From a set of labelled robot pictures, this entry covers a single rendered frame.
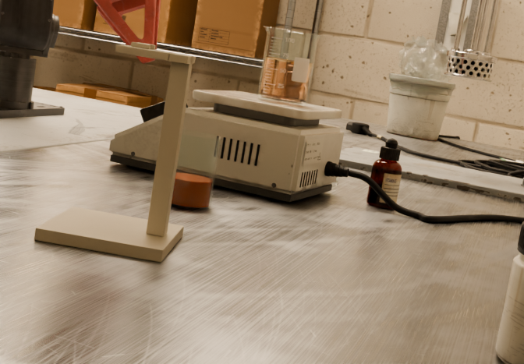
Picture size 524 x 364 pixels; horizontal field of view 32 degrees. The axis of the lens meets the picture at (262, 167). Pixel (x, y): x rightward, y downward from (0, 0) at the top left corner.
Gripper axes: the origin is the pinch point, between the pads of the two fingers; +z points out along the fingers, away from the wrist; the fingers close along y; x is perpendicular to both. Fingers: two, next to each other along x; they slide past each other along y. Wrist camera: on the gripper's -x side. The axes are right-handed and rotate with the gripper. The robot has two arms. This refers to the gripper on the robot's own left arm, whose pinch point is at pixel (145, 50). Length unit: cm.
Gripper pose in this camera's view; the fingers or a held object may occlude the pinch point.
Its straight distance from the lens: 92.5
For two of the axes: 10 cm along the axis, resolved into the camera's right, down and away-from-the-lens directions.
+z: 3.2, 9.5, -0.9
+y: -0.4, 1.1, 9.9
